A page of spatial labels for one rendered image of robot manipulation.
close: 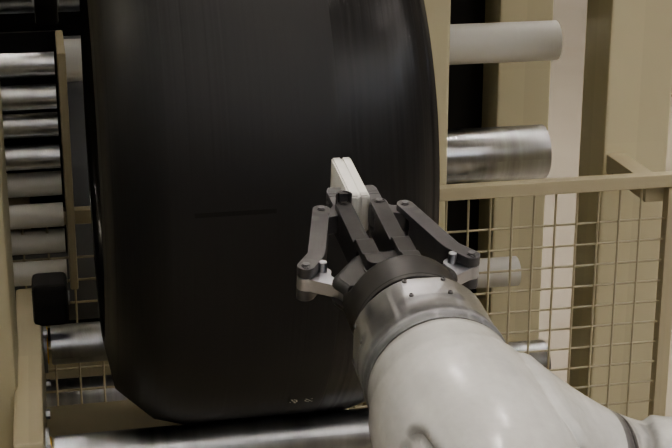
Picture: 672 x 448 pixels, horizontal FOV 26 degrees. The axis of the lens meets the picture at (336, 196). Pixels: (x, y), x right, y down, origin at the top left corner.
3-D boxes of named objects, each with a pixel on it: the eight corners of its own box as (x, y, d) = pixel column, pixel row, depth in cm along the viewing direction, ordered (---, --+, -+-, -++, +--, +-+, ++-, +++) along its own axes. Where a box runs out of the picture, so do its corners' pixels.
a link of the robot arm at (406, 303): (368, 320, 84) (347, 271, 89) (362, 451, 88) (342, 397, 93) (520, 309, 85) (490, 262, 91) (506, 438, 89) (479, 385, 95)
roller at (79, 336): (39, 325, 166) (41, 365, 166) (39, 326, 162) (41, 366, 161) (338, 303, 173) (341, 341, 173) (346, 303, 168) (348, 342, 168)
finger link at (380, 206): (402, 261, 96) (423, 260, 96) (369, 188, 106) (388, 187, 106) (399, 312, 98) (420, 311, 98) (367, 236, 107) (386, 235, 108)
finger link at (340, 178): (358, 232, 107) (348, 233, 107) (339, 192, 113) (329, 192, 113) (360, 196, 106) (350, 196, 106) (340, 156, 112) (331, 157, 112)
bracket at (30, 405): (19, 541, 133) (12, 444, 130) (20, 366, 170) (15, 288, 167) (57, 537, 134) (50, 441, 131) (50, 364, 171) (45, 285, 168)
